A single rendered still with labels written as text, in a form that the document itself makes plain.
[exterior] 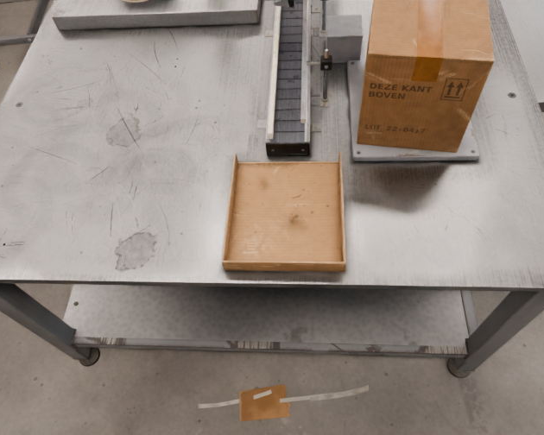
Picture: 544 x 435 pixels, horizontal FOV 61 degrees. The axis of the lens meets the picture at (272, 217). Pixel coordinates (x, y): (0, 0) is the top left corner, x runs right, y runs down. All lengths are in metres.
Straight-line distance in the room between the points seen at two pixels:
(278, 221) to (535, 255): 0.55
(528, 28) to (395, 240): 0.86
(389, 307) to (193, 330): 0.67
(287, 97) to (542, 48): 0.76
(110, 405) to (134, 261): 0.91
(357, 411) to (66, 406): 1.05
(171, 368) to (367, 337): 0.74
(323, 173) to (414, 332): 0.71
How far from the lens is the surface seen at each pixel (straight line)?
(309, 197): 1.09
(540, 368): 1.96
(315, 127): 1.23
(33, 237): 1.22
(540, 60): 1.55
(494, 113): 1.35
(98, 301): 1.79
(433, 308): 1.67
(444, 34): 1.06
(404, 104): 1.08
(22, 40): 3.12
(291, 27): 1.48
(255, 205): 1.08
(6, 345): 2.16
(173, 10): 1.62
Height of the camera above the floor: 1.73
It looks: 57 degrees down
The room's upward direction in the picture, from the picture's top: 7 degrees counter-clockwise
